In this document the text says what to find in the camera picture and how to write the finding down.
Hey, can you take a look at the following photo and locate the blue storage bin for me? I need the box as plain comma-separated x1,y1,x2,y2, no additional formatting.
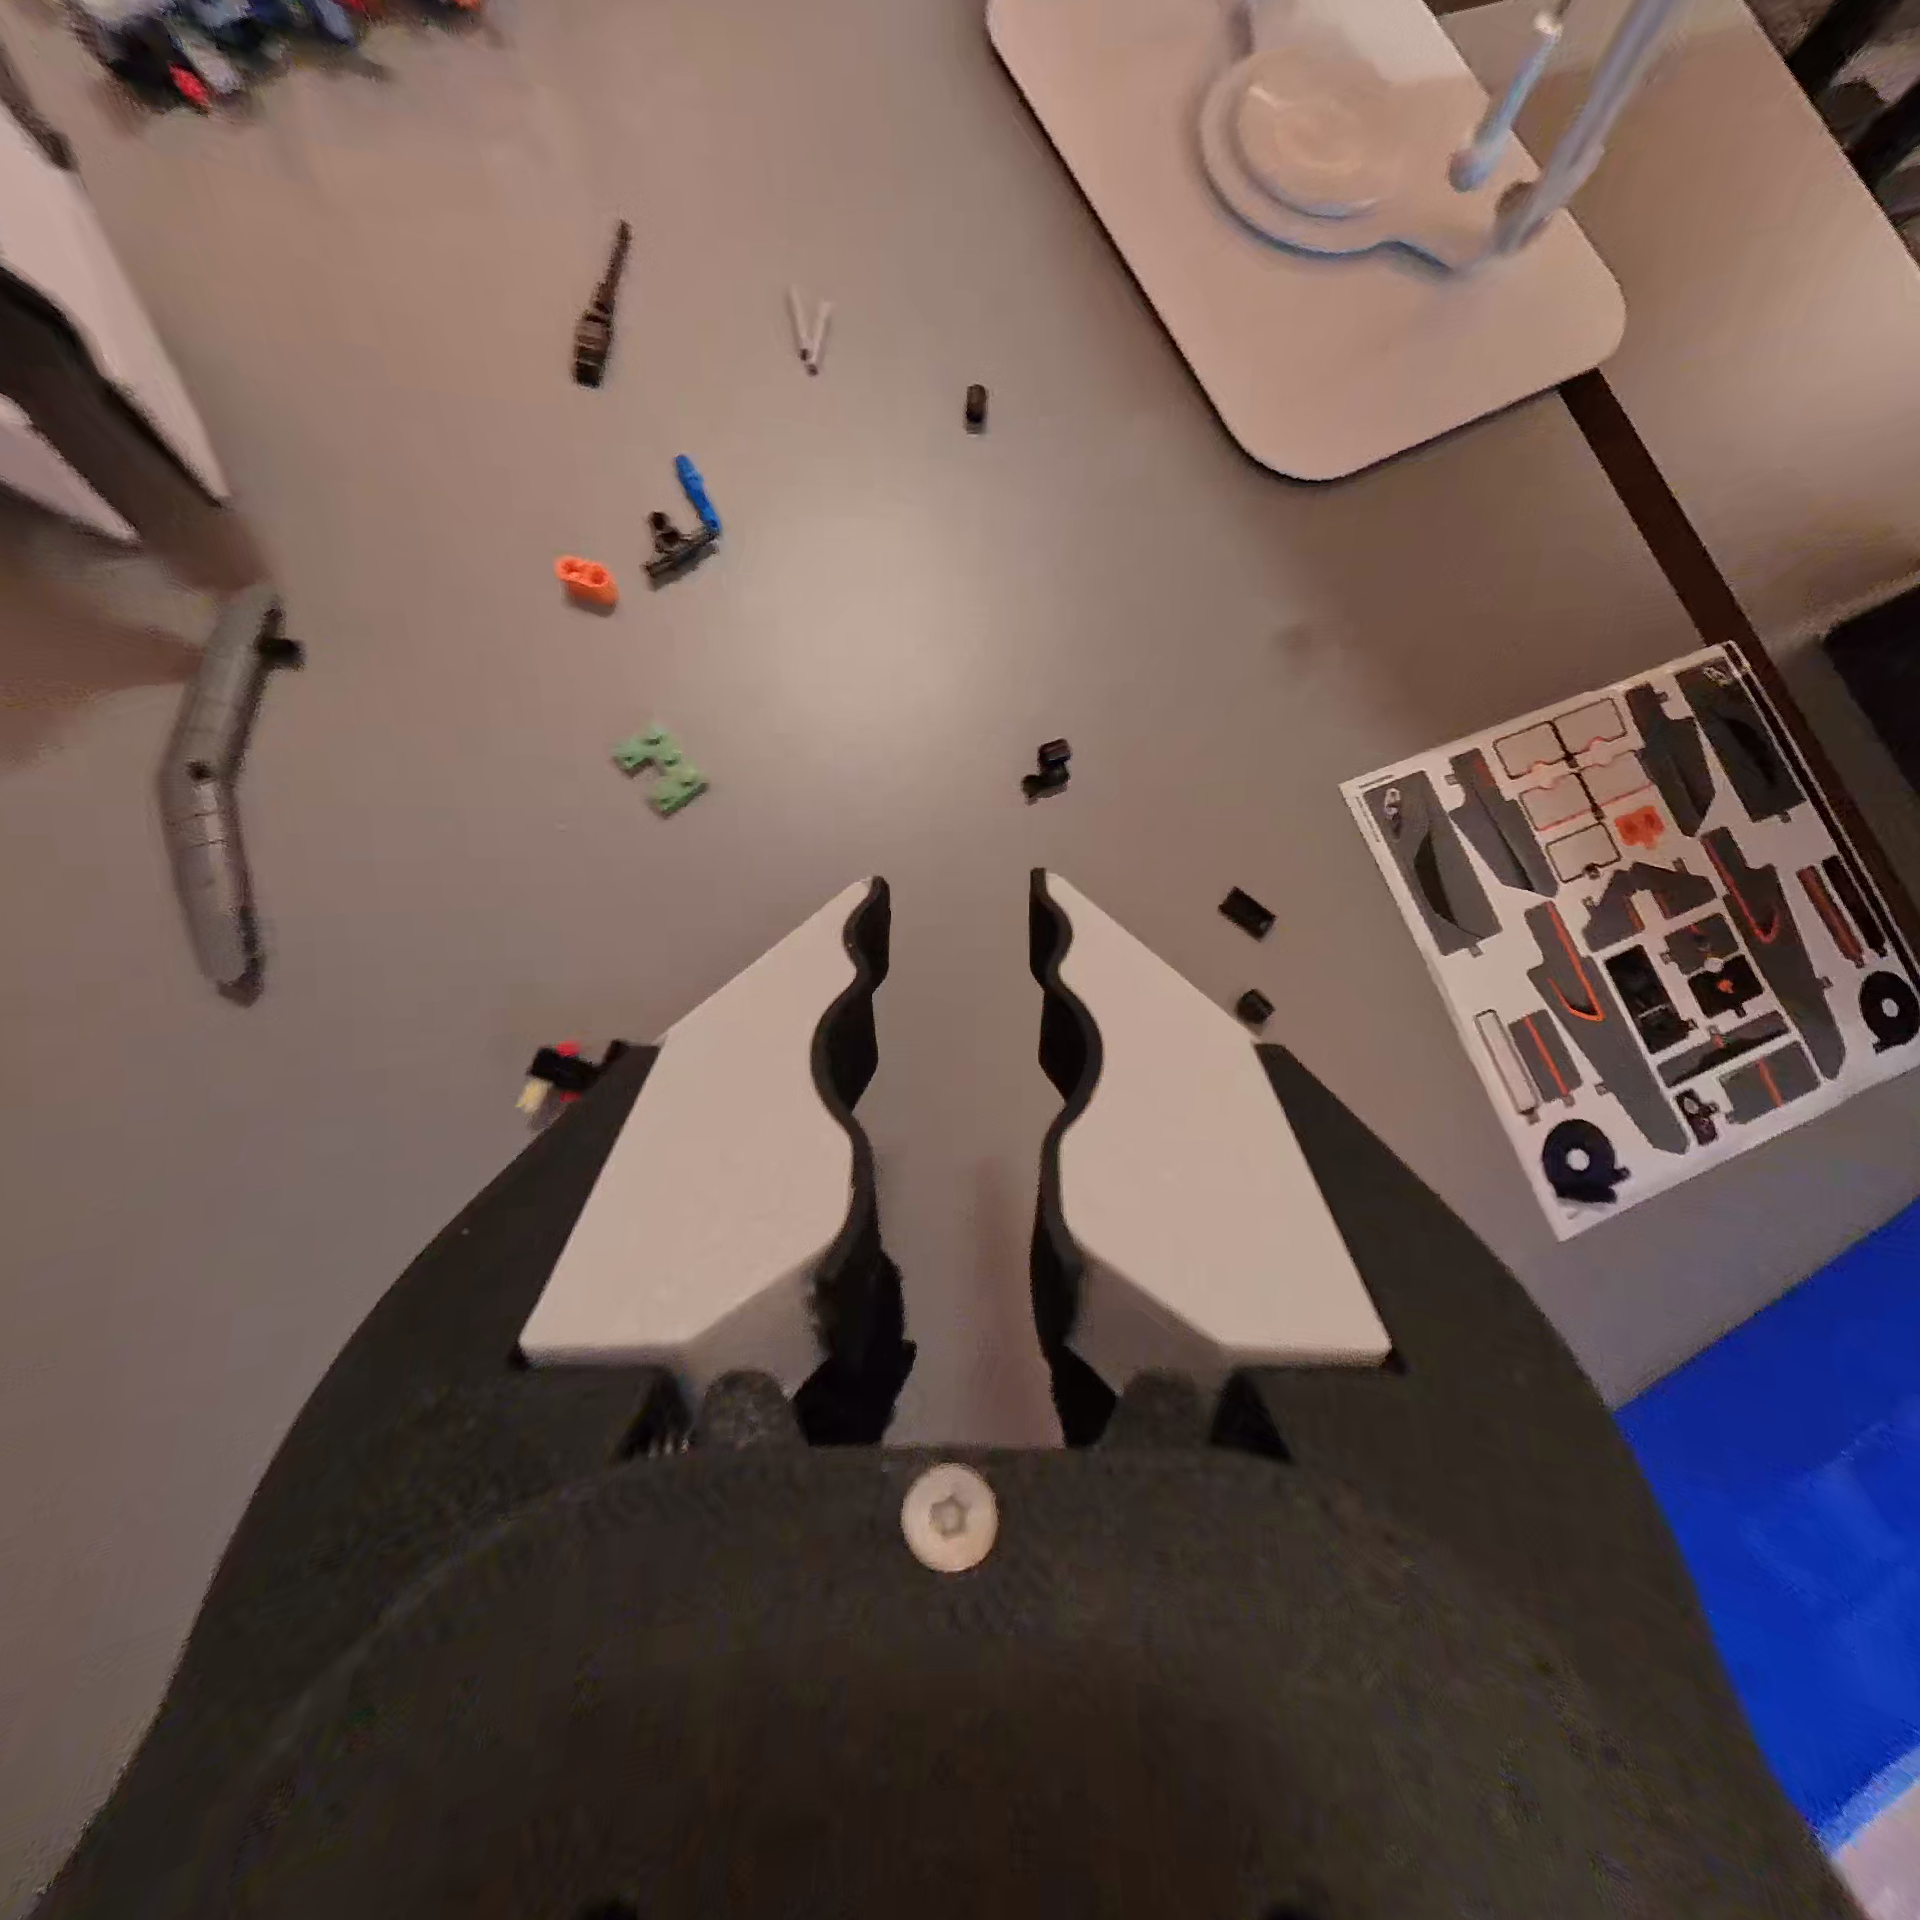
1610,1200,1920,1854

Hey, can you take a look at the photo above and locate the black lego axle with lever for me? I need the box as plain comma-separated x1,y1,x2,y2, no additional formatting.
570,223,633,388

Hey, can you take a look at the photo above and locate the white stand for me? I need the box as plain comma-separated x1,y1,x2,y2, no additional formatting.
1196,0,1701,284

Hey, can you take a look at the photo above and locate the lego car chassis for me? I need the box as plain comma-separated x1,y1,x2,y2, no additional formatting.
67,0,490,112

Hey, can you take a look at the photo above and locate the white rounded pad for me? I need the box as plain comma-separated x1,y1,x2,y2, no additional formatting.
985,0,1626,483

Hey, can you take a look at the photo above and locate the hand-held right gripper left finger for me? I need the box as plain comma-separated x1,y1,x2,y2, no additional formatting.
516,878,917,1449

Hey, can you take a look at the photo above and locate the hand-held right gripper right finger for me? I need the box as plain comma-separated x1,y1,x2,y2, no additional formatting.
1028,867,1394,1449

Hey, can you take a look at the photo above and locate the grey curved lego panel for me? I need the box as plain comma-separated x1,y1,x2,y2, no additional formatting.
160,580,299,1006

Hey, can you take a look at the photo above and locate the green lego plate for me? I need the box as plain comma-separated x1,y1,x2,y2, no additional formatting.
609,723,708,818

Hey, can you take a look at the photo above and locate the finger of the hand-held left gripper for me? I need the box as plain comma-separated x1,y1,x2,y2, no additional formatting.
0,106,228,504
0,402,143,549

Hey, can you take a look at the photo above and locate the sticker sheet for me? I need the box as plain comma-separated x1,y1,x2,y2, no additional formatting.
1340,639,1920,1246

